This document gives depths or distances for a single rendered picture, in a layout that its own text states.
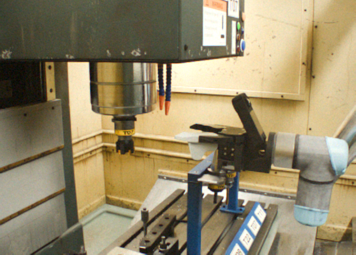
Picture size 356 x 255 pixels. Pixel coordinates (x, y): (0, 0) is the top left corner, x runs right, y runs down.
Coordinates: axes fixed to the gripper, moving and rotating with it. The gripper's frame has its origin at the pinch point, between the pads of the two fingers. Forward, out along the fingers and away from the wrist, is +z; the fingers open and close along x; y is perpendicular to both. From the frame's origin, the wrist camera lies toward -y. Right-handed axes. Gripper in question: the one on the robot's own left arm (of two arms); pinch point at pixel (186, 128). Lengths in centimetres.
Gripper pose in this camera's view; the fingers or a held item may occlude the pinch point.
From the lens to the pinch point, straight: 83.3
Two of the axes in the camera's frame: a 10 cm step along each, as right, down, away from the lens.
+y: -0.3, 9.7, 2.2
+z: -9.4, -1.0, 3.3
